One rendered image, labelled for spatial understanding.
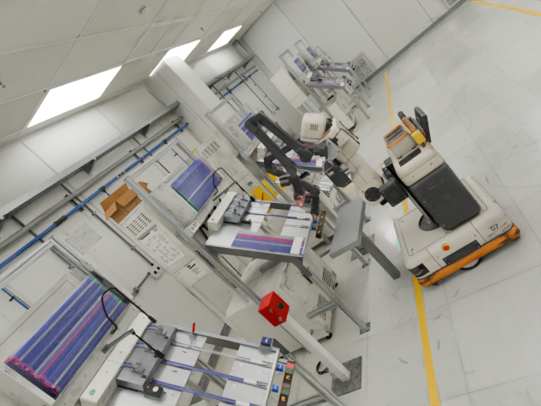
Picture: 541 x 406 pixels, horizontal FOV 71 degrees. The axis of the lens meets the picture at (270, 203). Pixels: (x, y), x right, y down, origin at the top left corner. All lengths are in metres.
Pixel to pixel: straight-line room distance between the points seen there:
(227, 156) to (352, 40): 6.72
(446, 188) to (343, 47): 8.04
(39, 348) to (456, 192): 2.24
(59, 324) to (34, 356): 0.16
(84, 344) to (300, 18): 9.21
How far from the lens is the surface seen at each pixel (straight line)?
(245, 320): 3.12
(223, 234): 2.84
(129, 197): 2.98
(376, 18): 10.12
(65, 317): 2.00
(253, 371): 1.97
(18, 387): 1.89
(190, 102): 6.11
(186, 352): 2.06
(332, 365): 2.65
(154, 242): 2.92
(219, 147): 4.00
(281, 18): 10.33
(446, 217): 2.52
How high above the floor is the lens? 1.69
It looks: 13 degrees down
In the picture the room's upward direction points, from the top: 44 degrees counter-clockwise
